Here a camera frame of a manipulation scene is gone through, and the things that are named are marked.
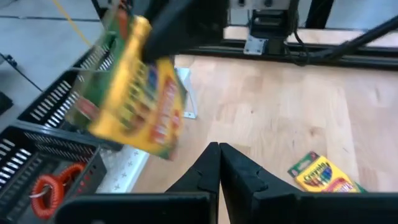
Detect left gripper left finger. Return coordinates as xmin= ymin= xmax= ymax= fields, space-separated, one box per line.
xmin=54 ymin=142 xmax=221 ymax=224

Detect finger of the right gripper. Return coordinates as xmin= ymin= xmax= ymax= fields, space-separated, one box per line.
xmin=142 ymin=0 xmax=229 ymax=60

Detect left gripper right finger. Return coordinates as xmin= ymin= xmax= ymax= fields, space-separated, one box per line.
xmin=220 ymin=142 xmax=398 ymax=224

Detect yellow green Crayola crayon box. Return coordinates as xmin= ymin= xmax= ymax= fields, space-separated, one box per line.
xmin=287 ymin=151 xmax=368 ymax=194
xmin=65 ymin=15 xmax=188 ymax=162

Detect orange spiral coil bracelet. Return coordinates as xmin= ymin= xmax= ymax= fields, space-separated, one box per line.
xmin=29 ymin=161 xmax=88 ymax=220

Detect black plastic mesh basket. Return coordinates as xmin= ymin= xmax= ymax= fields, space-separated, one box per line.
xmin=0 ymin=123 xmax=108 ymax=224
xmin=17 ymin=68 xmax=125 ymax=152
xmin=73 ymin=30 xmax=116 ymax=74

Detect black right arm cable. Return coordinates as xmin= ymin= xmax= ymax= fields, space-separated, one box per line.
xmin=284 ymin=27 xmax=312 ymax=66

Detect black aluminium table frame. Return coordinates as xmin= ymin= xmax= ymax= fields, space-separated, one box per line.
xmin=174 ymin=0 xmax=398 ymax=71

